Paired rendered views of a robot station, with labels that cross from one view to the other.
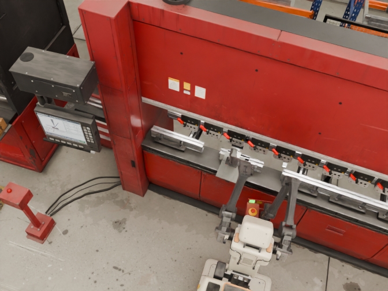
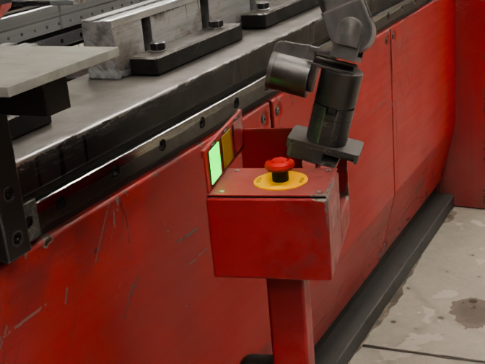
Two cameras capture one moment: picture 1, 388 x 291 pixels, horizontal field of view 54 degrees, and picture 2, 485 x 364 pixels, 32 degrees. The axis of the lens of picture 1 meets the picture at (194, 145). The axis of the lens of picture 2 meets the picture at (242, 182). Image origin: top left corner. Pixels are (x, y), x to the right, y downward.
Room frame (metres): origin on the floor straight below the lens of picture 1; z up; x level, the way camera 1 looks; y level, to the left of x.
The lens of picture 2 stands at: (1.29, 0.53, 1.16)
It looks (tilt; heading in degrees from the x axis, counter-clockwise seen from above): 20 degrees down; 280
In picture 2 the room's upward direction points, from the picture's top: 5 degrees counter-clockwise
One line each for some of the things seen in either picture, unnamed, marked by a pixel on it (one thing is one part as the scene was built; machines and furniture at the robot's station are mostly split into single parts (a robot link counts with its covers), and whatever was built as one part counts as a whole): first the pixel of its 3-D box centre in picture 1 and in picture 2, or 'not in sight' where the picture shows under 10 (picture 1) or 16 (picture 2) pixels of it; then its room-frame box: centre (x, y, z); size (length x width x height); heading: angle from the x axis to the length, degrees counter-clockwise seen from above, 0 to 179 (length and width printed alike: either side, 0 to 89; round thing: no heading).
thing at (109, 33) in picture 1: (141, 95); not in sight; (2.34, 0.50, 1.15); 0.85 x 0.25 x 2.30; 161
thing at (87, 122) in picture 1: (71, 126); not in sight; (1.74, 0.94, 1.42); 0.45 x 0.12 x 0.36; 77
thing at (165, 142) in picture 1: (170, 144); not in sight; (2.00, 0.22, 0.89); 0.30 x 0.05 x 0.03; 71
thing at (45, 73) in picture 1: (67, 107); not in sight; (1.83, 0.96, 1.53); 0.51 x 0.25 x 0.85; 77
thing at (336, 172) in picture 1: (335, 167); not in sight; (1.61, -1.10, 1.26); 0.15 x 0.09 x 0.17; 71
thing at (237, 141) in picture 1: (237, 134); not in sight; (1.87, -0.34, 1.26); 0.15 x 0.09 x 0.17; 71
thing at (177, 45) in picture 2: (299, 188); (190, 47); (1.62, -0.92, 0.89); 0.30 x 0.05 x 0.03; 71
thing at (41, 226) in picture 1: (28, 212); not in sight; (1.47, 1.51, 0.41); 0.25 x 0.20 x 0.83; 161
